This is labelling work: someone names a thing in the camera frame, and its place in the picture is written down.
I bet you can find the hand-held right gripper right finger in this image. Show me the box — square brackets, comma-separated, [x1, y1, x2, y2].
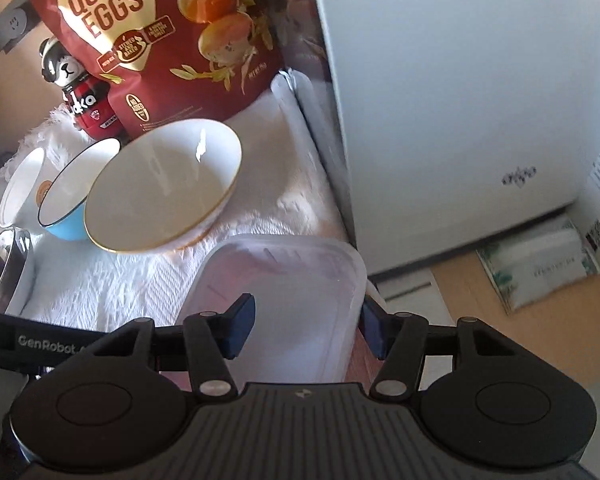
[359, 301, 518, 403]

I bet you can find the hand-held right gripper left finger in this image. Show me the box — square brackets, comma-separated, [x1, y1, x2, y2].
[92, 294, 257, 402]

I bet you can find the stainless steel bowl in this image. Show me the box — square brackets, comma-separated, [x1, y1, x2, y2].
[0, 227, 36, 313]

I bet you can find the blue bowl with dark rim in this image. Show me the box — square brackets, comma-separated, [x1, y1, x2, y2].
[37, 137, 122, 242]

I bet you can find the white printed paper bowl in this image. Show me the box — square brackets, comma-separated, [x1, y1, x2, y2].
[0, 147, 48, 228]

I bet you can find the white bowl with gold rim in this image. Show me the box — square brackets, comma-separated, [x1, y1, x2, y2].
[83, 118, 243, 254]

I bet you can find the translucent plastic container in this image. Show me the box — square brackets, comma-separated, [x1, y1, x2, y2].
[175, 234, 368, 386]

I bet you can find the white textured cloth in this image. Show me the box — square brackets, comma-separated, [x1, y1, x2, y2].
[0, 72, 351, 376]

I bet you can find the tissue pack with leaf print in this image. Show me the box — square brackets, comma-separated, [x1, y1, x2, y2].
[475, 215, 600, 316]

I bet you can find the white computer case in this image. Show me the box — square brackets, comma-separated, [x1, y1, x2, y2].
[280, 0, 600, 278]

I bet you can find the red soda bottle bear cap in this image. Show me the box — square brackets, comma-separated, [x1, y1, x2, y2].
[39, 37, 131, 142]

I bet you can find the red snack bag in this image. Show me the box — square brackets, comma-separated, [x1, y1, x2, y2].
[20, 0, 288, 136]

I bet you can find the black wall outlet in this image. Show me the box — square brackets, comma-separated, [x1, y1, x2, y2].
[0, 0, 43, 53]

